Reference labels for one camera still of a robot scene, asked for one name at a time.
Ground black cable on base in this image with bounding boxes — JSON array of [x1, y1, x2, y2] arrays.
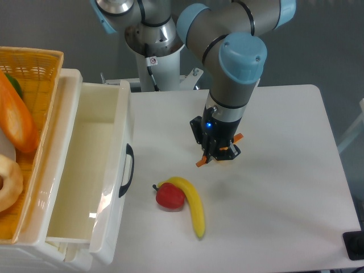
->
[[143, 42, 160, 92]]

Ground black device at edge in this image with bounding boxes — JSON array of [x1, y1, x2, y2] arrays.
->
[[342, 231, 363, 260]]

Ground white drawer cabinet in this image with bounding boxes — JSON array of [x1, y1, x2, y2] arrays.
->
[[1, 69, 82, 272]]

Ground black drawer handle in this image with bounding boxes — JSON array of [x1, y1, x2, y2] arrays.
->
[[118, 143, 135, 198]]

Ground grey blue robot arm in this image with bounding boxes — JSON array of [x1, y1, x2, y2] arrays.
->
[[90, 1, 296, 166]]

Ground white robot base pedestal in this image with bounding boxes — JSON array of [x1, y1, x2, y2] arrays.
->
[[100, 42, 204, 93]]

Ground yellow banana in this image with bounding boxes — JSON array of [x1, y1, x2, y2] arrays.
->
[[157, 176, 205, 239]]

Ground orange woven basket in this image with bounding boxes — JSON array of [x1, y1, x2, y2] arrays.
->
[[1, 46, 64, 245]]

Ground red bell pepper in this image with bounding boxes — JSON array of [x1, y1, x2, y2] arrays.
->
[[152, 183, 185, 210]]

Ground white open upper drawer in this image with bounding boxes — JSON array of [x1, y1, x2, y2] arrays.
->
[[46, 80, 134, 271]]

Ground green vegetable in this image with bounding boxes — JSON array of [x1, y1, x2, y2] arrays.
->
[[5, 73, 23, 99]]

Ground beige bagel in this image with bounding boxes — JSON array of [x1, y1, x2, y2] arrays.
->
[[1, 155, 23, 211]]

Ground orange baguette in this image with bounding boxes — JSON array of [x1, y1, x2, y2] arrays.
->
[[1, 72, 39, 153]]

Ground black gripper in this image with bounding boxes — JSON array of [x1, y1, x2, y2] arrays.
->
[[189, 106, 241, 164]]

